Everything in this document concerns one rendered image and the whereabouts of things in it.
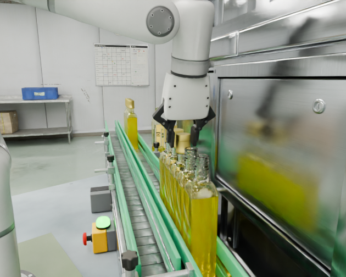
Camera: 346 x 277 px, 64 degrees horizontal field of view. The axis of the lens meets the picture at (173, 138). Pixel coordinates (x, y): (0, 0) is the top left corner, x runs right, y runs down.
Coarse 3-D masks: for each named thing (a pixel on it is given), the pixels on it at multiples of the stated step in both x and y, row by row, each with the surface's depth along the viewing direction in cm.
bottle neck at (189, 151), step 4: (184, 148) 58; (188, 148) 59; (192, 148) 59; (196, 148) 58; (184, 152) 58; (188, 152) 57; (192, 152) 57; (196, 152) 58; (188, 156) 57; (192, 156) 57; (184, 160) 59; (188, 160) 58; (192, 160) 58; (188, 164) 58; (192, 164) 58; (184, 168) 59; (188, 168) 58; (192, 168) 58
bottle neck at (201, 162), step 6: (198, 156) 54; (204, 156) 54; (198, 162) 52; (204, 162) 52; (198, 168) 52; (204, 168) 52; (198, 174) 52; (204, 174) 52; (198, 180) 53; (204, 180) 53
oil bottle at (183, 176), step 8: (176, 176) 61; (184, 176) 58; (192, 176) 57; (176, 184) 61; (184, 184) 57; (176, 192) 61; (176, 200) 62; (176, 208) 62; (176, 216) 62; (176, 224) 63
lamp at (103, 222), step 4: (104, 216) 89; (96, 220) 87; (100, 220) 86; (104, 220) 86; (108, 220) 87; (96, 224) 86; (100, 224) 85; (104, 224) 86; (108, 224) 87; (100, 228) 86; (104, 228) 86
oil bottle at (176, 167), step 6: (174, 168) 63; (180, 168) 63; (174, 174) 63; (174, 180) 63; (174, 186) 63; (174, 192) 63; (174, 198) 64; (174, 204) 64; (174, 210) 64; (174, 216) 65; (174, 222) 65
